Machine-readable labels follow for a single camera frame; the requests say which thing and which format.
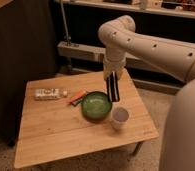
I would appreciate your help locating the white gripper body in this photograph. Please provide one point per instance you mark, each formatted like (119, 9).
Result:
(113, 66)

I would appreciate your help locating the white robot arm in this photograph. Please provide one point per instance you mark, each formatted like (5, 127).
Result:
(176, 58)

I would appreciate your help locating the green ceramic bowl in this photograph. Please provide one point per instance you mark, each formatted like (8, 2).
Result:
(96, 105)

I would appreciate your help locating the orange marker pen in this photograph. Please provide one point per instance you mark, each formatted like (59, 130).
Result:
(77, 96)

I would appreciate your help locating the white plastic bottle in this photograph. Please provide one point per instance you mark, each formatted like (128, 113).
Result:
(49, 94)

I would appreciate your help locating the metal vertical pole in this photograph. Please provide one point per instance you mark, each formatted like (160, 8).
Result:
(67, 36)

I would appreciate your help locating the upper wooden shelf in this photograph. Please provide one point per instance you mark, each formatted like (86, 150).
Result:
(130, 8)

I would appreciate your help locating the metal rail beam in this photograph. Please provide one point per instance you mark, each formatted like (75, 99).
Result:
(144, 75)

